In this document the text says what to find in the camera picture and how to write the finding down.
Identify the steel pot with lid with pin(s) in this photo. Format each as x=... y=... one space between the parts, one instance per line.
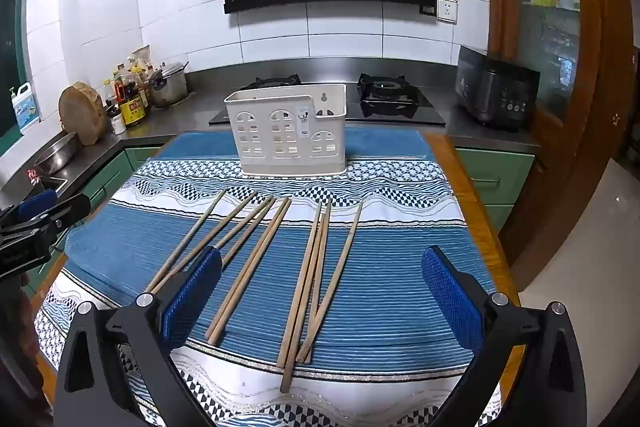
x=167 y=87

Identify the wooden glass door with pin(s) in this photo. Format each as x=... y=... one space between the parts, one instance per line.
x=590 y=57

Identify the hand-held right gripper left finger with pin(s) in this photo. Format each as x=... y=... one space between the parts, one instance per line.
x=192 y=292

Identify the white detergent jug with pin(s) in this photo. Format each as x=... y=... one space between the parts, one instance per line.
x=25 y=109

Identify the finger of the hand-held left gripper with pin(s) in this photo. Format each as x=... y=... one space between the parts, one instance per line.
x=72 y=209
x=37 y=203

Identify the steel sink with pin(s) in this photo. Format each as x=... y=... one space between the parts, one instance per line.
x=45 y=188

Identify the black countertop appliance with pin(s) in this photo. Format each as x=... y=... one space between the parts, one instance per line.
x=492 y=92

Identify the blue patterned table cloth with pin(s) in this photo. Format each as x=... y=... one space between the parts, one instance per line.
x=390 y=267

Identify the cluster of condiment bottles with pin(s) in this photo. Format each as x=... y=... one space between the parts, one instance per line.
x=132 y=109

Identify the white wall socket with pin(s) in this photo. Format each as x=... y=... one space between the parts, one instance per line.
x=446 y=10

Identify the white plastic chopstick holder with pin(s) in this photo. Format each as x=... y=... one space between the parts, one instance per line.
x=260 y=157

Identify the dark green framed window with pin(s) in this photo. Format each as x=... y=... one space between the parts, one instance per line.
x=7 y=57

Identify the round wooden cutting board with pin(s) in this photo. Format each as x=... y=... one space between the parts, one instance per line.
x=82 y=114

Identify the green kitchen cabinet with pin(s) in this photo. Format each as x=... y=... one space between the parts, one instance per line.
x=500 y=172
x=145 y=157

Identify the black gas cooktop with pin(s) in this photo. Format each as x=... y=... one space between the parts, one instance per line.
x=390 y=107

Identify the steel bowl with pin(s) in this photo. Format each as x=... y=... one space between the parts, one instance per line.
x=55 y=154

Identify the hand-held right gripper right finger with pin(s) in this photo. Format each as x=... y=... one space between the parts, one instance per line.
x=450 y=292

